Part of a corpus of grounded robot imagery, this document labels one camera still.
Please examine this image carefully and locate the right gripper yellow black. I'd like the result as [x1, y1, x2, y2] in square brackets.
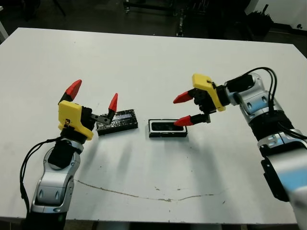
[173, 73, 229, 127]

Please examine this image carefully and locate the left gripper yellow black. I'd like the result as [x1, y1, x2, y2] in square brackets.
[58, 79, 118, 144]

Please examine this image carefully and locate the black taped box lid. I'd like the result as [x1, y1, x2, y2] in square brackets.
[95, 109, 139, 137]

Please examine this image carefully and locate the black box with white insert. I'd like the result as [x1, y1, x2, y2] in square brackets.
[148, 118, 188, 138]

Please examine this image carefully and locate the black bushy bundle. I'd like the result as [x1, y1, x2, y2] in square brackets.
[248, 4, 274, 32]

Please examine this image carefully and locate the black wheeled metal frame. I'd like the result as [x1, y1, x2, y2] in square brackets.
[123, 0, 186, 37]

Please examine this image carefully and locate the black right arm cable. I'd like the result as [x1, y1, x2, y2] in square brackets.
[244, 67, 307, 139]

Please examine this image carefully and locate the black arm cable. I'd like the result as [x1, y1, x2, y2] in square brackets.
[244, 67, 307, 139]
[19, 138, 63, 216]

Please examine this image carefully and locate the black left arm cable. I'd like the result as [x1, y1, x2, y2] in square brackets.
[19, 138, 63, 216]

